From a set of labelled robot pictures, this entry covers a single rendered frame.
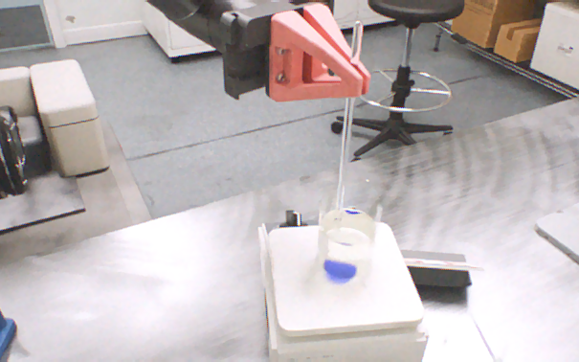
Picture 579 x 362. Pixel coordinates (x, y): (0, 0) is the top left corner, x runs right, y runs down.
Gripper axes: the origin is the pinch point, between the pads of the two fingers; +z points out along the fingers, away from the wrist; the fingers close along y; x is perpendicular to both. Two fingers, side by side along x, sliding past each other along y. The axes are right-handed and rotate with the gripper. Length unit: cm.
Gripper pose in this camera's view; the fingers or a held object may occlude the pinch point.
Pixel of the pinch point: (355, 81)
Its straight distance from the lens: 35.9
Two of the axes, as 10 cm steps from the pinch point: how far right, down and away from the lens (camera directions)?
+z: 6.4, 4.7, -6.1
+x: -0.3, 8.1, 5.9
